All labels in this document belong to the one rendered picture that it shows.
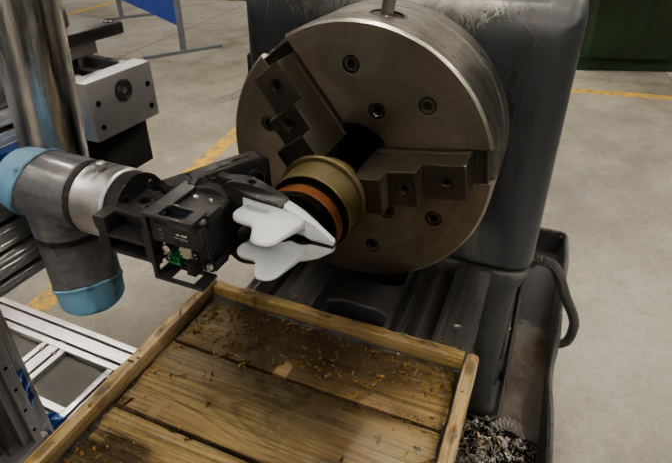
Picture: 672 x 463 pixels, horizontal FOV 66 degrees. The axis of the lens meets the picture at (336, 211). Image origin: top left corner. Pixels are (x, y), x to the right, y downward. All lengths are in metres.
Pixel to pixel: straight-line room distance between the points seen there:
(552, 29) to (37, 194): 0.58
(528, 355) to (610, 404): 0.77
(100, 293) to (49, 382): 1.04
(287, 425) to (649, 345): 1.74
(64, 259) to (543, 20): 0.59
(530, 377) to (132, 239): 0.84
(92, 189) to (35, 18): 0.21
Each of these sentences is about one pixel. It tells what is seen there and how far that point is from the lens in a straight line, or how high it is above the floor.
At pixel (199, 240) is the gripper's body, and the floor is 1.10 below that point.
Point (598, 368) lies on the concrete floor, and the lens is 2.00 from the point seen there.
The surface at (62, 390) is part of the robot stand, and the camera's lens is 1.65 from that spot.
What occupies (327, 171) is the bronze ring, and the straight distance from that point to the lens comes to 0.50.
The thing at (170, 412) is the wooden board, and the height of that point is 0.88.
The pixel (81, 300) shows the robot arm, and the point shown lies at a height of 0.95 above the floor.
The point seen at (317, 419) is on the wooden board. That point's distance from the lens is 0.57.
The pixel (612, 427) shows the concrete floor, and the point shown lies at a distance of 1.85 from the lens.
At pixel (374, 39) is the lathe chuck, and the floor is 1.22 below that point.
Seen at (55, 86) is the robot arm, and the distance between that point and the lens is 0.68.
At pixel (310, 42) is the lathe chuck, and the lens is 0.58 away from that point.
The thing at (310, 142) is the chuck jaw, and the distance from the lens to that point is 0.52.
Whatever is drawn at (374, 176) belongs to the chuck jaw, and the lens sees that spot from 0.51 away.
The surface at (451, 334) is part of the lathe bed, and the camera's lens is 0.70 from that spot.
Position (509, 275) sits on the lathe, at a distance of 0.82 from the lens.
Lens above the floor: 1.34
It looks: 31 degrees down
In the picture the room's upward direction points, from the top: straight up
